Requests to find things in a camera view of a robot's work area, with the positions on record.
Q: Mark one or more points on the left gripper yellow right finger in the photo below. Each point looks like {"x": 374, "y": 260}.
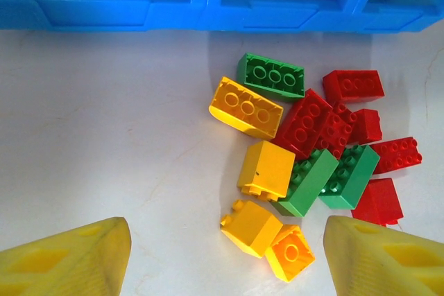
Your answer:
{"x": 381, "y": 265}

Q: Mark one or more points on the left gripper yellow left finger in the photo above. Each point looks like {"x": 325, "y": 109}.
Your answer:
{"x": 62, "y": 265}

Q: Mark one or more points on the green lego brick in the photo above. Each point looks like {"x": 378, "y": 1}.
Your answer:
{"x": 308, "y": 185}
{"x": 274, "y": 76}
{"x": 350, "y": 178}

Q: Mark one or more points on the small yellow lego brick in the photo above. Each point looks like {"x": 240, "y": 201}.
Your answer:
{"x": 289, "y": 252}

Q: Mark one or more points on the yellow square lego brick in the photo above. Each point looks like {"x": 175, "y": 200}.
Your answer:
{"x": 267, "y": 167}
{"x": 253, "y": 226}

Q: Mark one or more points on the small red lego brick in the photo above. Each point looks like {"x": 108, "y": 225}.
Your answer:
{"x": 367, "y": 126}

